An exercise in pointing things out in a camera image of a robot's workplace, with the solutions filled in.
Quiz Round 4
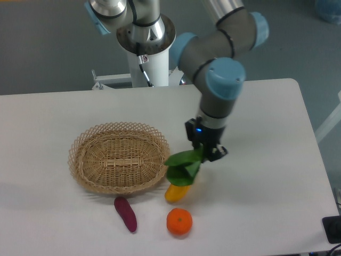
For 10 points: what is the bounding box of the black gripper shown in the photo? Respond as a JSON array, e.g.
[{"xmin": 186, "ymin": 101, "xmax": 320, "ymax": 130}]
[{"xmin": 185, "ymin": 116, "xmax": 228, "ymax": 162}]

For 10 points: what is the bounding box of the green bok choy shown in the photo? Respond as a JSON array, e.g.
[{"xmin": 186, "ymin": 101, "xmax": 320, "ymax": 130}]
[{"xmin": 164, "ymin": 145, "xmax": 204, "ymax": 187}]

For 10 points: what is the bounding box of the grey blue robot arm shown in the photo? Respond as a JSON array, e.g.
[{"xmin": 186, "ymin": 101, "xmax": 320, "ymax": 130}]
[{"xmin": 85, "ymin": 1, "xmax": 269, "ymax": 162}]

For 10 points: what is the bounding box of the woven wicker basket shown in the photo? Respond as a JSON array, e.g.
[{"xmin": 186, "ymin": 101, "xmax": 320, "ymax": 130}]
[{"xmin": 68, "ymin": 122, "xmax": 170, "ymax": 195}]

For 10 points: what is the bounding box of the yellow mango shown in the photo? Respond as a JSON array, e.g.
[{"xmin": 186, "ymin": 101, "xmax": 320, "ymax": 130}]
[{"xmin": 164, "ymin": 184, "xmax": 191, "ymax": 203}]

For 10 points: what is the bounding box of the orange tangerine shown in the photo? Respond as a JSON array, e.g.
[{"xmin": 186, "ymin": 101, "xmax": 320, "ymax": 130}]
[{"xmin": 166, "ymin": 208, "xmax": 193, "ymax": 236}]

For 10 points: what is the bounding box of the purple sweet potato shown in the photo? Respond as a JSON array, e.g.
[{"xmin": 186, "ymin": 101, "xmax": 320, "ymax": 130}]
[{"xmin": 114, "ymin": 196, "xmax": 137, "ymax": 233}]

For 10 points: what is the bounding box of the black device at table edge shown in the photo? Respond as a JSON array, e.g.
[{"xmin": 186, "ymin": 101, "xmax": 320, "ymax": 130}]
[{"xmin": 322, "ymin": 215, "xmax": 340, "ymax": 244}]

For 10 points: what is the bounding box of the blue bag in corner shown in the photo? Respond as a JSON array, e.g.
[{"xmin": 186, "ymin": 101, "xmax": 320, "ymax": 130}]
[{"xmin": 315, "ymin": 0, "xmax": 340, "ymax": 25}]

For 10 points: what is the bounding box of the black cable on pedestal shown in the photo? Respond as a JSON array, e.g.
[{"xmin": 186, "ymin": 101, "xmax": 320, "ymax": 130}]
[{"xmin": 135, "ymin": 42, "xmax": 155, "ymax": 88}]

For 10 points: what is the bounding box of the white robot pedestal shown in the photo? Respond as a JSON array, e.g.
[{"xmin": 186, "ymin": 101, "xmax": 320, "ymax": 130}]
[{"xmin": 116, "ymin": 14, "xmax": 176, "ymax": 87}]

